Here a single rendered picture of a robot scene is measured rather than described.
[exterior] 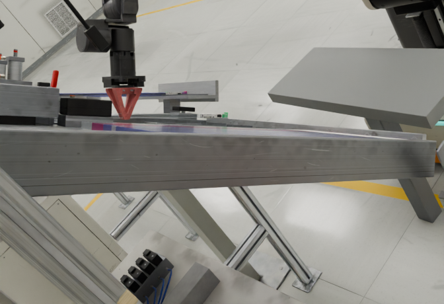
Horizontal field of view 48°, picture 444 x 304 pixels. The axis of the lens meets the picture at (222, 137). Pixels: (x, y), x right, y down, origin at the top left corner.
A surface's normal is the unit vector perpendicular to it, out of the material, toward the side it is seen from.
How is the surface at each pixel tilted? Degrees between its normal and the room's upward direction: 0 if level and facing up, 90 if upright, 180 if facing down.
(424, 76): 0
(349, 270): 0
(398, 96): 0
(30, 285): 90
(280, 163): 90
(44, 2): 90
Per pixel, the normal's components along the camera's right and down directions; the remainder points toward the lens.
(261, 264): -0.52, -0.72
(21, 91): 0.59, 0.08
